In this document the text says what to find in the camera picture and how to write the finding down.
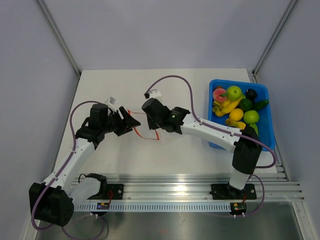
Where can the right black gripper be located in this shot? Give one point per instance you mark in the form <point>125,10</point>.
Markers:
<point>152,125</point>

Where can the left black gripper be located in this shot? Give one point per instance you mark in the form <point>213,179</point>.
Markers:
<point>129,122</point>

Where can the clear zip top bag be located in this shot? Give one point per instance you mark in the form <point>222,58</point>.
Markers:
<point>143,130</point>

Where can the yellow banana bunch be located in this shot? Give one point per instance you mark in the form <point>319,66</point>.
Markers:
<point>236,124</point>
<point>221,109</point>

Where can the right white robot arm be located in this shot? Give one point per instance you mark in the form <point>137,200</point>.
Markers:
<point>242,143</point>

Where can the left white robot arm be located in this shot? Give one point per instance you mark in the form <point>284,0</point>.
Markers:
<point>54,200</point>

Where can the pink peach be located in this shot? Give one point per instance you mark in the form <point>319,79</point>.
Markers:
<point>219,95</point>

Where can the yellow lemon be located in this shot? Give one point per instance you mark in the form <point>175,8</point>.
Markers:
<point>236,114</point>

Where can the green apple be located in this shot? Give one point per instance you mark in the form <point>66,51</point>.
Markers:
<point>233,93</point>

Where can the dark green avocado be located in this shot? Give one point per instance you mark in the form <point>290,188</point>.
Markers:
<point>246,105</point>

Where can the left small circuit board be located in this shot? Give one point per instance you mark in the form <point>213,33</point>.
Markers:
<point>103,206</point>

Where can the small circuit board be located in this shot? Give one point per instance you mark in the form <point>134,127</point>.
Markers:
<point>238,208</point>
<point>103,206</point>

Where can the dark purple fruit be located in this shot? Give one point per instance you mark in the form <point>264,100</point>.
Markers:
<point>251,94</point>

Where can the green halved fruit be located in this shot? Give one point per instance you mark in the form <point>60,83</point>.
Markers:
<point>255,127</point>

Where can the green cucumber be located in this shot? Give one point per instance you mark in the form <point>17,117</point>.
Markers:
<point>257,106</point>

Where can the blue plastic bin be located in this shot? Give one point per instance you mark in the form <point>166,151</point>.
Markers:
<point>265,124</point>

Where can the right small circuit board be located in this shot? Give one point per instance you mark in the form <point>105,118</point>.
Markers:
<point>238,208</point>

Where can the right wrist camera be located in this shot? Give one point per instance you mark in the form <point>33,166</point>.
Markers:
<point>154,93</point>

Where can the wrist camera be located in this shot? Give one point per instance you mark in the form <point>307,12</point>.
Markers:
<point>154,93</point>
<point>110,102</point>

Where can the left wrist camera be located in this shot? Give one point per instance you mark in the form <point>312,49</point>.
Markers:
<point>110,102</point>

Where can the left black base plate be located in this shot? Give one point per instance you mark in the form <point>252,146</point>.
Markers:
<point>115,191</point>

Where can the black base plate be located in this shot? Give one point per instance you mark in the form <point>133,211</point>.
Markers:
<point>223,191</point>
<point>115,191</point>

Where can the white slotted cable duct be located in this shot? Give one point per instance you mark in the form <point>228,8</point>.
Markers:
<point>148,207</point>

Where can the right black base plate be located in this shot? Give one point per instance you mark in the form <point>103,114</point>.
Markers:
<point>223,191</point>

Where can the right aluminium frame post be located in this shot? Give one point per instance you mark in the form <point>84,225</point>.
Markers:
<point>292,4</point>

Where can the aluminium frame post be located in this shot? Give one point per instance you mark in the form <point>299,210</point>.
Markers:
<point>292,4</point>
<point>59,37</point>

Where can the aluminium mounting rail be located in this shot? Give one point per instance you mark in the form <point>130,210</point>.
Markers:
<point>197,187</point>

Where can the left aluminium frame post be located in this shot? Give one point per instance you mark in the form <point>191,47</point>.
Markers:
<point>59,37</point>

